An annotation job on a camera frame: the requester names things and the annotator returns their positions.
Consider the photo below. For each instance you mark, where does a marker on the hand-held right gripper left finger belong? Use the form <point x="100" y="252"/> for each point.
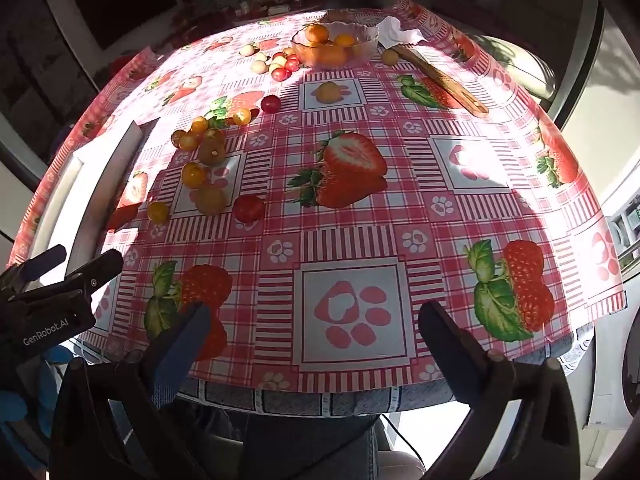
<point x="180" y="355"/>

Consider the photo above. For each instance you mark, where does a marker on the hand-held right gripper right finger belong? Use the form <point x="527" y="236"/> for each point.
<point x="440" y="345"/>

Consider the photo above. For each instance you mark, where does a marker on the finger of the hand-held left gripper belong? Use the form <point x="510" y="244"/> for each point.
<point x="95" y="270"/>
<point x="45" y="260"/>

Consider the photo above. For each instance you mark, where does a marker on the yellow cherry tomatoes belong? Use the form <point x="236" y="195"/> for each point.
<point x="193" y="175"/>

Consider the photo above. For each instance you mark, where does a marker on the red cherry tomato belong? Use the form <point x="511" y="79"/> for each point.
<point x="291" y="64"/>
<point x="282" y="74"/>
<point x="249" y="208"/>
<point x="270" y="104"/>

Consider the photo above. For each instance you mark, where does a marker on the small orange mandarin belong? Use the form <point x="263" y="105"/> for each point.
<point x="317" y="33"/>
<point x="345" y="40"/>
<point x="330" y="92"/>
<point x="330" y="56"/>

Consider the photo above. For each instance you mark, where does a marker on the clear glass bowl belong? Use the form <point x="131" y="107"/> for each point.
<point x="365" y="47"/>

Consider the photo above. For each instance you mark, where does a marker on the person's left hand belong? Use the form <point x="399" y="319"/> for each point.
<point x="17" y="402"/>

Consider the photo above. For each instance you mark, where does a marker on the strawberry print tablecloth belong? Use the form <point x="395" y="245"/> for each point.
<point x="350" y="240"/>

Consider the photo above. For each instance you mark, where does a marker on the wooden spatula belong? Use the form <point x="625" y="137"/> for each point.
<point x="440" y="80"/>

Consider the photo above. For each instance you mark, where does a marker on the black television screen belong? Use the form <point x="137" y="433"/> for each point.
<point x="120" y="5"/>

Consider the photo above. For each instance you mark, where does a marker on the white chair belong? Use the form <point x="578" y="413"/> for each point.
<point x="525" y="67"/>

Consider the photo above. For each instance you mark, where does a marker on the white crumpled tissue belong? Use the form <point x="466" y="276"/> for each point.
<point x="397" y="30"/>

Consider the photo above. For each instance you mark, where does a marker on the cluttered low table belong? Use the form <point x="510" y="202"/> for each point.
<point x="270" y="2"/>

